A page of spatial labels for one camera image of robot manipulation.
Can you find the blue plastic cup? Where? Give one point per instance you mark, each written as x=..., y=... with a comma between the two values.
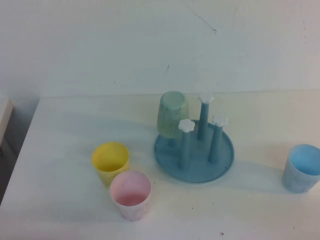
x=300, y=172

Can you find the beige furniture edge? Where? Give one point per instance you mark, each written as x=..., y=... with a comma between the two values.
x=5, y=117

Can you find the green plastic cup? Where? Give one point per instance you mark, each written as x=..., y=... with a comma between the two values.
x=172, y=117

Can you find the pink plastic cup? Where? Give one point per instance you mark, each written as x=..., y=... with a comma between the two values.
x=130, y=190

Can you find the blue cup stand white caps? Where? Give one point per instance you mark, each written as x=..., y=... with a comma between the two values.
x=197, y=167

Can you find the yellow plastic cup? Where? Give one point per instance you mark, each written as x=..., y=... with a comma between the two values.
x=110, y=157

